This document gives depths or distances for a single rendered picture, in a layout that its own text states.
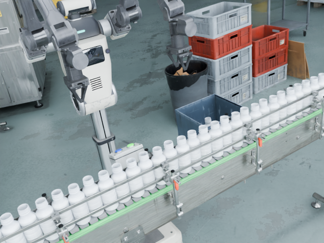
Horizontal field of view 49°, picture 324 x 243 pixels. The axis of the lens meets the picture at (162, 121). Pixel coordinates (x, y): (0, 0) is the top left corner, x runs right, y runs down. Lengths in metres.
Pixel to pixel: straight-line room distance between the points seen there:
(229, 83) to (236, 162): 2.44
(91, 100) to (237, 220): 1.46
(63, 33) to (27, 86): 3.77
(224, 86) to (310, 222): 1.83
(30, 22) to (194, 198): 1.02
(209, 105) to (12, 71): 3.18
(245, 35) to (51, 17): 3.03
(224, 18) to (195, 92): 0.80
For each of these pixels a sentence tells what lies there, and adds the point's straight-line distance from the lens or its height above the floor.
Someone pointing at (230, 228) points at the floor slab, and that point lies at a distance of 2.71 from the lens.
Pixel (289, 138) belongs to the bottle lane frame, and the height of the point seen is 0.93.
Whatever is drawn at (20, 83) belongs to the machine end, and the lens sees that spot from 5.02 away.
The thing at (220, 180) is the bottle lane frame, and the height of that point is 0.90.
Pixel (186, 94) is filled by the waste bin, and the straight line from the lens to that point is 3.64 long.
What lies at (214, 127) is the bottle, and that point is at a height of 1.15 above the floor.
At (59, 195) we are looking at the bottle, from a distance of 1.33.
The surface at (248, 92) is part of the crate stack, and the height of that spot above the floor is 0.10.
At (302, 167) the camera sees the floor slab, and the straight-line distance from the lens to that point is 3.30.
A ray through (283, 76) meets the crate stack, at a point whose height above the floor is 0.06.
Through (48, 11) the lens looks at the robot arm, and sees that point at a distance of 1.32.
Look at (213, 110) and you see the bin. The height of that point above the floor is 0.83.
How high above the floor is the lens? 1.93
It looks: 28 degrees down
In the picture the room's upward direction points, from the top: 8 degrees counter-clockwise
